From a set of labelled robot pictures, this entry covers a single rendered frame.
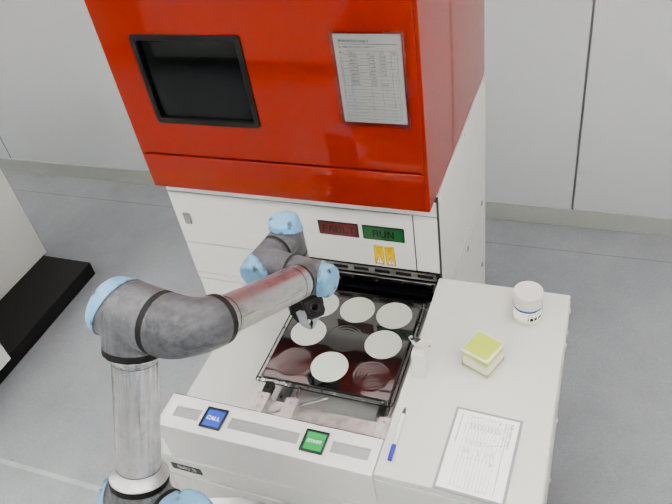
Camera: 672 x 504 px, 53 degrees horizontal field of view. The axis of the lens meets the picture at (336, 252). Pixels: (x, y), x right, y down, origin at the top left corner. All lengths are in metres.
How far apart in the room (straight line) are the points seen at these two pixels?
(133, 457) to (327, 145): 0.82
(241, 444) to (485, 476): 0.55
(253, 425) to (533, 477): 0.63
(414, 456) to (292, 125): 0.81
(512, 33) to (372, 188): 1.56
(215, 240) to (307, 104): 0.67
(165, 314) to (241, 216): 0.88
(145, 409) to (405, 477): 0.56
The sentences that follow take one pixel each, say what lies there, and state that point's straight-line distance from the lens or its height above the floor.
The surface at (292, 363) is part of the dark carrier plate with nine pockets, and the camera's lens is 1.82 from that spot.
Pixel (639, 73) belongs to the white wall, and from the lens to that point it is 3.16.
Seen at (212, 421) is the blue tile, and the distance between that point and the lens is 1.68.
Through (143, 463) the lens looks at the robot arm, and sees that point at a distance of 1.39.
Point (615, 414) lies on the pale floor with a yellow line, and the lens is 2.84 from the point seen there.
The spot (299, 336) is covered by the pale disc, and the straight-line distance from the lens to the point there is 1.88.
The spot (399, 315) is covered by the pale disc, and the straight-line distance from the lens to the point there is 1.88.
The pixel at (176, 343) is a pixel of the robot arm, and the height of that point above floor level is 1.46.
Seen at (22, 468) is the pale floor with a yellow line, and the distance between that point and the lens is 3.16.
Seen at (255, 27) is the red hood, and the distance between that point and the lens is 1.58.
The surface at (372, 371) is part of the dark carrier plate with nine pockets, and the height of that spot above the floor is 0.90.
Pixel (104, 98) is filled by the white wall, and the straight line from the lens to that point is 4.23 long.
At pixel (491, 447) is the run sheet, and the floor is 0.97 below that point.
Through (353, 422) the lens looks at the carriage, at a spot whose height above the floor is 0.88.
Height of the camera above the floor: 2.26
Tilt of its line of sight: 40 degrees down
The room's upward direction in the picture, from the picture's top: 11 degrees counter-clockwise
